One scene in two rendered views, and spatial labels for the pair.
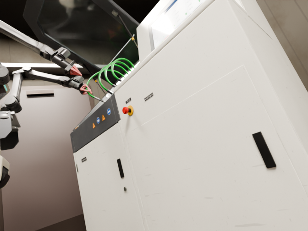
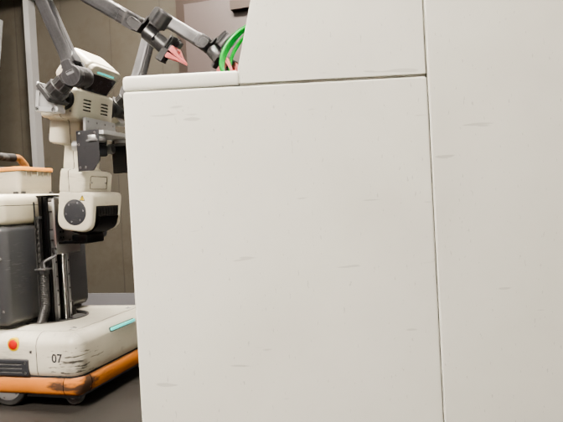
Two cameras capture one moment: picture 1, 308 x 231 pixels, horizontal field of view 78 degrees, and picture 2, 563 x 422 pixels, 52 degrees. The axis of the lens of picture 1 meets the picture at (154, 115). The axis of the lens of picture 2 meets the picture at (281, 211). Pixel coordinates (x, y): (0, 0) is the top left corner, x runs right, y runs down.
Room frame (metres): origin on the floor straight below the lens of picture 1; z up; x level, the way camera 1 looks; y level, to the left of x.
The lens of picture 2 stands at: (-0.03, -1.33, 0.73)
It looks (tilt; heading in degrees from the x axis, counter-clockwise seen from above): 1 degrees down; 47
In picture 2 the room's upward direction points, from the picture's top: 3 degrees counter-clockwise
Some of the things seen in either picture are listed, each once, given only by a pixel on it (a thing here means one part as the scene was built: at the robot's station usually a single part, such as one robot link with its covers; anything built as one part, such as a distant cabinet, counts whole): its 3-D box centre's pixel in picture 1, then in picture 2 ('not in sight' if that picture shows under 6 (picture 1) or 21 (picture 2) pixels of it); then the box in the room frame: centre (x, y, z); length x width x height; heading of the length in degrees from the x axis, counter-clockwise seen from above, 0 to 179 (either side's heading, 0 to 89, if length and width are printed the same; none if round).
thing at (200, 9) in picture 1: (169, 58); (204, 110); (0.83, -0.15, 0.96); 0.70 x 0.22 x 0.03; 47
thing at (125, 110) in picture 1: (127, 110); not in sight; (0.90, 0.12, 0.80); 0.05 x 0.04 x 0.05; 47
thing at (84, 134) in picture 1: (93, 128); not in sight; (1.24, 0.42, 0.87); 0.62 x 0.04 x 0.16; 47
